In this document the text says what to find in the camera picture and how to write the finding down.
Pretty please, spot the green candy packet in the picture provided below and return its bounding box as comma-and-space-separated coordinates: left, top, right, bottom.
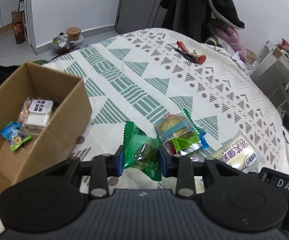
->
123, 121, 162, 181

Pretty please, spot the blue green snack packet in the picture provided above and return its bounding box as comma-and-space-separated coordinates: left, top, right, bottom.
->
0, 121, 32, 152

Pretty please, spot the green biscuit packet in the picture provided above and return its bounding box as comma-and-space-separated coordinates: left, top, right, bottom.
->
155, 108, 201, 155

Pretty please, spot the patterned bed cover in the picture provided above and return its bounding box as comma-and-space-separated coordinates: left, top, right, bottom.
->
0, 27, 289, 230

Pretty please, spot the brown cardboard box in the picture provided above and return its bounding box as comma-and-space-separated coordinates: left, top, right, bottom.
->
0, 63, 92, 189

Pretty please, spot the white purple cake packet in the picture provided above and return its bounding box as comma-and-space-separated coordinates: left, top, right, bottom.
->
17, 97, 54, 130

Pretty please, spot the brown lidded jar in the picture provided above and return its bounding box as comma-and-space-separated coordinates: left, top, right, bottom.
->
66, 27, 81, 41

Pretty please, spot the pink garment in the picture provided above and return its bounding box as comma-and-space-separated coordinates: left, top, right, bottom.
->
214, 26, 247, 62

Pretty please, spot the white shelf unit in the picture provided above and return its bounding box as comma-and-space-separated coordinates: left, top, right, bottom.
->
250, 41, 289, 111

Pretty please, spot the grey door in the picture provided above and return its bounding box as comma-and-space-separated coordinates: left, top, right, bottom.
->
115, 0, 167, 34

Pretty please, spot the black jacket on chair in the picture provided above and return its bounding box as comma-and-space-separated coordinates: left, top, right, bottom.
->
160, 0, 245, 42

